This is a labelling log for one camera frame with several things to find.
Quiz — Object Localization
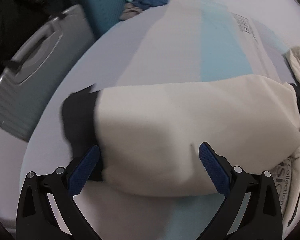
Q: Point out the cream and black hooded jacket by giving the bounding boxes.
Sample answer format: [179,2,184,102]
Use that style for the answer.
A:
[61,45,300,228]

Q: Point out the grey hard suitcase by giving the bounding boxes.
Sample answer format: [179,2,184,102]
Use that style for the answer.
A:
[0,4,95,141]

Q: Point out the striped bed sheet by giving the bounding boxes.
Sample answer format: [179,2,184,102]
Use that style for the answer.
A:
[20,0,300,239]

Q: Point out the black backpack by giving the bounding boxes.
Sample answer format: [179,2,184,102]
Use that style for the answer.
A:
[0,0,71,62]

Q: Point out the teal suitcase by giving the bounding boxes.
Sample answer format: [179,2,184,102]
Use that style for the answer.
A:
[70,0,126,39]

